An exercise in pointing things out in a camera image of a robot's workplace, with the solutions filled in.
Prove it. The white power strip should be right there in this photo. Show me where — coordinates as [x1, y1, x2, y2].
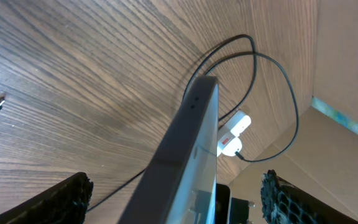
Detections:
[218, 110, 251, 148]

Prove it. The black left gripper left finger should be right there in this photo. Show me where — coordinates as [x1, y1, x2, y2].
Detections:
[0, 172, 93, 224]

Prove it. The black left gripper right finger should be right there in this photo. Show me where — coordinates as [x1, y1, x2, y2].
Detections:
[260, 170, 358, 224]

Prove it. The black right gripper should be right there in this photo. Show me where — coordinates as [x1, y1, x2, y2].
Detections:
[214, 184, 255, 224]

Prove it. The blue Samsung Galaxy smartphone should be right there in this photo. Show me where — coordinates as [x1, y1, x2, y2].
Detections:
[119, 77, 219, 224]

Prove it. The white charger plug adapter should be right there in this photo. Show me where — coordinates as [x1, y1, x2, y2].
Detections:
[217, 130, 242, 157]

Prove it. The black USB charging cable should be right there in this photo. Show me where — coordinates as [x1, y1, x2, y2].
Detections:
[0, 34, 300, 212]

